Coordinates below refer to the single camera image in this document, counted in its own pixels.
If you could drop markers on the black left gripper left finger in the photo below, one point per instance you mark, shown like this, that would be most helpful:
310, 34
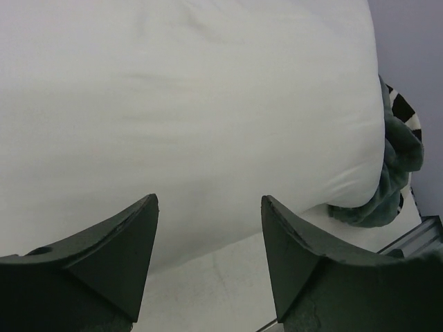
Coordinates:
91, 281

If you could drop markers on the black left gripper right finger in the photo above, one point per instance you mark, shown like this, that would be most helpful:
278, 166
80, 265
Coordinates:
322, 283

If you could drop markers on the dark green plush pillowcase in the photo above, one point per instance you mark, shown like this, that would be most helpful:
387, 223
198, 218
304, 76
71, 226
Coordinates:
403, 155

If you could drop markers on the white pillow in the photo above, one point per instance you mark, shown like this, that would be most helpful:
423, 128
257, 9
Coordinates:
210, 105

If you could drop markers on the aluminium front rail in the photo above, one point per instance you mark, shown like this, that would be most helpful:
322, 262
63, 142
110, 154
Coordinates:
425, 237

